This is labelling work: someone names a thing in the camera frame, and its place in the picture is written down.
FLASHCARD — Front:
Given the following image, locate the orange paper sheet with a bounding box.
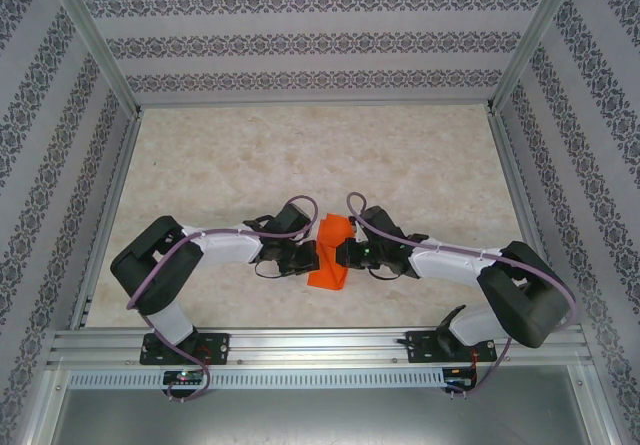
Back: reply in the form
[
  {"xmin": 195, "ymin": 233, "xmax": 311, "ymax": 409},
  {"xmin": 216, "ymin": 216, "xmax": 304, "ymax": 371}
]
[{"xmin": 306, "ymin": 211, "xmax": 357, "ymax": 292}]

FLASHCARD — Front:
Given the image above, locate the grey sheet metal panel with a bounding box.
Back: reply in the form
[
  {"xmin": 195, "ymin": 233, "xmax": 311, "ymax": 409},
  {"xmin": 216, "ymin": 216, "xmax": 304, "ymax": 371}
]
[{"xmin": 29, "ymin": 367, "xmax": 619, "ymax": 445}]

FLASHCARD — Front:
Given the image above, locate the small dark circuit board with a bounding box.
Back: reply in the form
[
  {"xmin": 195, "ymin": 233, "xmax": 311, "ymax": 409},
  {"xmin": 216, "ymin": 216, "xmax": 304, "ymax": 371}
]
[{"xmin": 443, "ymin": 367, "xmax": 477, "ymax": 390}]

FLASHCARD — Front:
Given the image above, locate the circuit board with green light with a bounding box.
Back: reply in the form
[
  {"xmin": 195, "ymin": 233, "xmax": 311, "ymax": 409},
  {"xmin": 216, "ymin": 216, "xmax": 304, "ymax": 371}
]
[{"xmin": 162, "ymin": 370, "xmax": 205, "ymax": 385}]

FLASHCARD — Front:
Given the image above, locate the aluminium mounting rail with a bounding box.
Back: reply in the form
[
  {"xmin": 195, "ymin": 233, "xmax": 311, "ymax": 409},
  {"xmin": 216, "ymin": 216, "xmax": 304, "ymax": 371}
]
[{"xmin": 47, "ymin": 328, "xmax": 595, "ymax": 367}]

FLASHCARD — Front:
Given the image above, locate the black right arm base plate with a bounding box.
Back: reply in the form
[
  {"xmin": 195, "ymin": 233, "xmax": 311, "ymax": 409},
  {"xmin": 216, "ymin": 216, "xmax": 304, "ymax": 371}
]
[{"xmin": 405, "ymin": 329, "xmax": 498, "ymax": 365}]

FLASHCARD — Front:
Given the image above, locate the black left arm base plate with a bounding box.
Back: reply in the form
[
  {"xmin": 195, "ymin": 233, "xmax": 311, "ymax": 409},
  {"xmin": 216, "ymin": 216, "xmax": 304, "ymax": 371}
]
[{"xmin": 139, "ymin": 332, "xmax": 231, "ymax": 367}]

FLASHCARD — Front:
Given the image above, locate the slotted grey cable duct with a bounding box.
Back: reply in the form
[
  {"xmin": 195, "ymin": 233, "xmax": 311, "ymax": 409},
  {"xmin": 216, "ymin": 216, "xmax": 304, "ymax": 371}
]
[{"xmin": 66, "ymin": 368, "xmax": 447, "ymax": 391}]

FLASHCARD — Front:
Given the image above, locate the aluminium side rail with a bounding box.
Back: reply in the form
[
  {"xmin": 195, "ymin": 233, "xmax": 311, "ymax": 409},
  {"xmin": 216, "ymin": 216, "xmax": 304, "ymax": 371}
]
[
  {"xmin": 68, "ymin": 109, "xmax": 145, "ymax": 330},
  {"xmin": 487, "ymin": 107, "xmax": 570, "ymax": 326}
]

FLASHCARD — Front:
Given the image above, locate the aluminium frame post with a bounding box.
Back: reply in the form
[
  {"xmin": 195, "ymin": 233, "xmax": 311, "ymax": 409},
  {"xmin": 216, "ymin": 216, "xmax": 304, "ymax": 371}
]
[
  {"xmin": 42, "ymin": 0, "xmax": 145, "ymax": 116},
  {"xmin": 486, "ymin": 0, "xmax": 586, "ymax": 116}
]

